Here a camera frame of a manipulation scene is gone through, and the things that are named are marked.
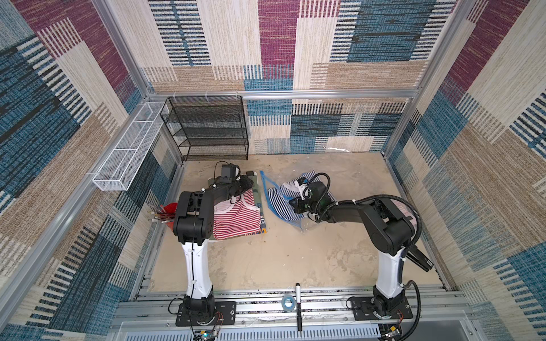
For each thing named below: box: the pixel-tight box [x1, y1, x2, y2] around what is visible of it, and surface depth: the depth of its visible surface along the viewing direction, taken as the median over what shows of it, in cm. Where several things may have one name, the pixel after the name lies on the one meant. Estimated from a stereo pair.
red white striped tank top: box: [213, 188, 261, 241], surface depth 95 cm
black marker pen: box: [295, 282, 303, 332], surface depth 76 cm
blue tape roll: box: [281, 294, 296, 312], surface depth 76 cm
